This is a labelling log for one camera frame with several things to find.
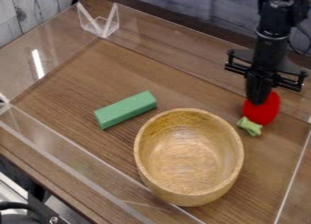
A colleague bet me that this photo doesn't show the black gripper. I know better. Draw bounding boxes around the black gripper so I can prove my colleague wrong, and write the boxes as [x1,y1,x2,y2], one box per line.
[224,49,308,106]

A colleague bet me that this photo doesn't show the red plush fruit green stem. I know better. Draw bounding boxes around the red plush fruit green stem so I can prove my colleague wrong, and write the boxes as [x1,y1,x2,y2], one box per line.
[236,91,280,137]

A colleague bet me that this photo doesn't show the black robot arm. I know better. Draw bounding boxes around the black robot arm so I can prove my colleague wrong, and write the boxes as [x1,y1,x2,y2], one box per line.
[224,0,308,106]

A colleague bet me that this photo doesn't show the wooden oval bowl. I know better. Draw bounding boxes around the wooden oval bowl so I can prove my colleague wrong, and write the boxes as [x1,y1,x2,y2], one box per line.
[133,108,244,207]

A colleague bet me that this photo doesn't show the green rectangular block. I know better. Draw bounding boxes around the green rectangular block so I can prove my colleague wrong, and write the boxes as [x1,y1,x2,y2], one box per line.
[93,91,156,129]

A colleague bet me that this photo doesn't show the clear acrylic tray enclosure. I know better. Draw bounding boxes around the clear acrylic tray enclosure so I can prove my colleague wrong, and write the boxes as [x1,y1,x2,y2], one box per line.
[0,2,311,224]

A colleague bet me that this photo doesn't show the black clamp mount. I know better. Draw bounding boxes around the black clamp mount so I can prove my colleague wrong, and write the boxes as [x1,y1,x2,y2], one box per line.
[0,194,72,224]

